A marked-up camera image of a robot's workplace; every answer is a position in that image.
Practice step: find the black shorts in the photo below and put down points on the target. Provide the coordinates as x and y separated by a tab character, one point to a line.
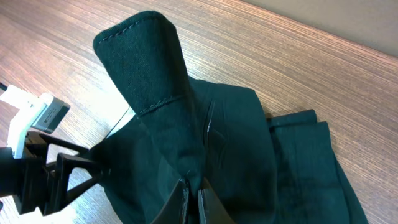
264	170

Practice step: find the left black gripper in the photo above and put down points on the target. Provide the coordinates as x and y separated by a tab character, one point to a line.
35	183

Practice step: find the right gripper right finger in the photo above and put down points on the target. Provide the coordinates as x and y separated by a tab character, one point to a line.
211	210

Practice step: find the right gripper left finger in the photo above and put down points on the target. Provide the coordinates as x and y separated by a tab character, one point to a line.
175	209

